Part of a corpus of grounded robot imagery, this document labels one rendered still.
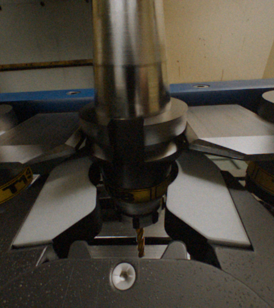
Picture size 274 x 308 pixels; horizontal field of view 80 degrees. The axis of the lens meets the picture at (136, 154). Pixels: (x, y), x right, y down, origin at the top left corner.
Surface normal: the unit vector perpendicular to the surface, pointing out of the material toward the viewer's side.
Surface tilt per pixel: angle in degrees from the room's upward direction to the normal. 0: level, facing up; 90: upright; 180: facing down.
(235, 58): 90
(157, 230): 0
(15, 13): 90
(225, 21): 90
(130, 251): 0
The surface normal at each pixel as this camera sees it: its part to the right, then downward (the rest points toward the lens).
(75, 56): -0.03, 0.49
